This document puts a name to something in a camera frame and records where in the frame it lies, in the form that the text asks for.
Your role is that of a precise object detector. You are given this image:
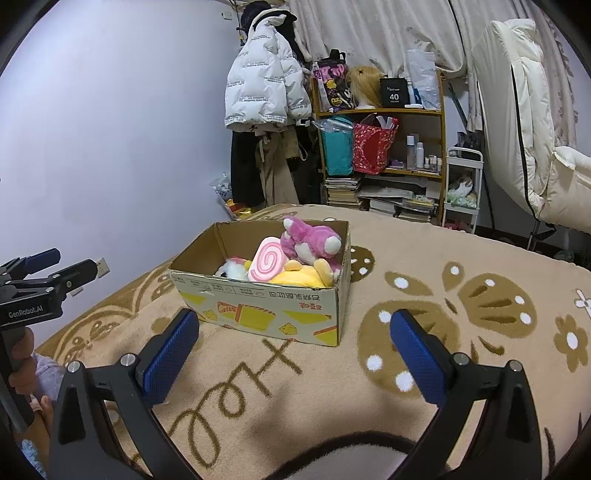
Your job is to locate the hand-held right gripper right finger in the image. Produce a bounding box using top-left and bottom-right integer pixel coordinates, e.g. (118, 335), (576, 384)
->
(353, 308), (543, 480)

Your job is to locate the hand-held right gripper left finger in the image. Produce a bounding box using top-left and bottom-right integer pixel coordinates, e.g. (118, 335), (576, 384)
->
(48, 308), (200, 480)

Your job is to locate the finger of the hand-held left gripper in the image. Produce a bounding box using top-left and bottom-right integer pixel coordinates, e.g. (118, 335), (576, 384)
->
(28, 258), (99, 296)
(9, 248), (62, 278)

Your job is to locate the printed cardboard box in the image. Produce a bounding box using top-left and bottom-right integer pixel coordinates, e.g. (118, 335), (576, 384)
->
(167, 220), (352, 347)

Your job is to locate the white fluffy plush toy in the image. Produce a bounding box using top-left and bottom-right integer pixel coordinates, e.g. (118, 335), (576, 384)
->
(216, 258), (253, 282)

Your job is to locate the pink swirl cushion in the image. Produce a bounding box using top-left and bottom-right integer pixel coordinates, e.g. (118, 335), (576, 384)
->
(247, 236), (290, 282)

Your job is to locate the yellow plush toy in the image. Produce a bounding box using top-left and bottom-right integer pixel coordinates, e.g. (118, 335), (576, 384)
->
(270, 258), (345, 288)

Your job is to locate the pink plush bear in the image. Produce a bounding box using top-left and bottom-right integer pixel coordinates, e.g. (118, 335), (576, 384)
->
(280, 215), (344, 267)

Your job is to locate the person's left hand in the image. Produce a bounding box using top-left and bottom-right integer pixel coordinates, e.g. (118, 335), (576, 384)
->
(7, 328), (38, 398)

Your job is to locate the beige butterfly printed blanket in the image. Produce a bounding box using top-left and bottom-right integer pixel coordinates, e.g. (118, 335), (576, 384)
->
(33, 203), (591, 480)

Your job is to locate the person's leg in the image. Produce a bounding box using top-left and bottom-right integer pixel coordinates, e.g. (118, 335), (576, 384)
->
(28, 394), (55, 441)

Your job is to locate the light blue fuzzy cloth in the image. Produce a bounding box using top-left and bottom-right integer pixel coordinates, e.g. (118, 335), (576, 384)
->
(19, 438), (49, 478)

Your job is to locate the pile of papers and books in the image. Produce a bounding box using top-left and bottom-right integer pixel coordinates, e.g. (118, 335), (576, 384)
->
(359, 177), (440, 223)

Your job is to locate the bag of small toys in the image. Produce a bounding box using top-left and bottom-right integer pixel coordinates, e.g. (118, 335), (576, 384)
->
(211, 172), (256, 219)

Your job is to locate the plush toy in cart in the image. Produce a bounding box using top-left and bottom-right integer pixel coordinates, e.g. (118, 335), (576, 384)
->
(446, 177), (477, 207)

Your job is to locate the stack of books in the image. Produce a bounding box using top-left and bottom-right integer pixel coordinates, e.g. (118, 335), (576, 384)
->
(324, 175), (363, 209)

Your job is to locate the black hanging garment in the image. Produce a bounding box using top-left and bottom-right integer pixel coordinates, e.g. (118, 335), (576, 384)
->
(230, 130), (267, 209)

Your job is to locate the group of cosmetic bottles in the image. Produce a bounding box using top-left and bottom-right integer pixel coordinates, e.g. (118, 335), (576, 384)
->
(406, 134), (444, 170)

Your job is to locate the white metal cart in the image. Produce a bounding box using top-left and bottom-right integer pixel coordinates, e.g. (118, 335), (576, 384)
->
(442, 146), (484, 234)

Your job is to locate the beige coat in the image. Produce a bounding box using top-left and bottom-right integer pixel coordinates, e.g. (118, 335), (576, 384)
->
(255, 130), (302, 209)

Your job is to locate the red patterned bag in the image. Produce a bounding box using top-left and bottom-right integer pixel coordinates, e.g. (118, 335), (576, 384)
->
(353, 113), (399, 175)

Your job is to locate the wooden shelf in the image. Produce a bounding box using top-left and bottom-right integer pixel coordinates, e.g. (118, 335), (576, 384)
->
(311, 69), (448, 223)

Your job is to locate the teal bag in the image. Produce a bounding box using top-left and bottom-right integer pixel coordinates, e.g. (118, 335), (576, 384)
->
(318, 117), (356, 177)

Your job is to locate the white padded chair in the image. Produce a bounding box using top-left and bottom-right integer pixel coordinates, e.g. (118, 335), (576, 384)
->
(470, 18), (591, 234)

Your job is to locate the black box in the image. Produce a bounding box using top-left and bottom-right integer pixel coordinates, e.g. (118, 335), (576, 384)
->
(379, 77), (411, 108)

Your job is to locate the white puffer jacket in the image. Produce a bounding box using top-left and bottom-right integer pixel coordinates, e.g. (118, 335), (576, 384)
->
(223, 13), (313, 133)

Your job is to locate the blond wig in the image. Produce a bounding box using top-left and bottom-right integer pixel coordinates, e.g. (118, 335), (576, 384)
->
(346, 65), (387, 110)

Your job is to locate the clear plastic bag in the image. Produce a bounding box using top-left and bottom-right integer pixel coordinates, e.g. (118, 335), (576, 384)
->
(405, 48), (443, 110)

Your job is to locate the pink black printed bag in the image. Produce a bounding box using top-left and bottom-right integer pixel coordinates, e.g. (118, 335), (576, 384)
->
(312, 50), (356, 112)

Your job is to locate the black hat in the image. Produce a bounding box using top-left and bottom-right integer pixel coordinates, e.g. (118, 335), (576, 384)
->
(239, 1), (297, 29)

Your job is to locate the floral curtain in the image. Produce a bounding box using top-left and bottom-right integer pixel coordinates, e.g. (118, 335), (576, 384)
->
(287, 0), (575, 146)

